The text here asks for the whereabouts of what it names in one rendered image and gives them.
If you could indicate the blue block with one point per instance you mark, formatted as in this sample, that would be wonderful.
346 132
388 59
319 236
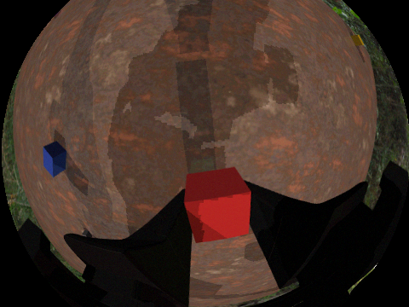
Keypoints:
54 158

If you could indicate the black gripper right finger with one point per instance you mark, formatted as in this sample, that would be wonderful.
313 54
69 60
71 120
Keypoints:
290 231

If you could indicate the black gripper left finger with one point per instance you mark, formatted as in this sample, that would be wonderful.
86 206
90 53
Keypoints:
158 254

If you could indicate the yellow block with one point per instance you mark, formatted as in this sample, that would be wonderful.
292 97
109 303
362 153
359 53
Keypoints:
357 40

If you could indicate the red block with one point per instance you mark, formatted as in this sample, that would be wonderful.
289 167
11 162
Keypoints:
218 204

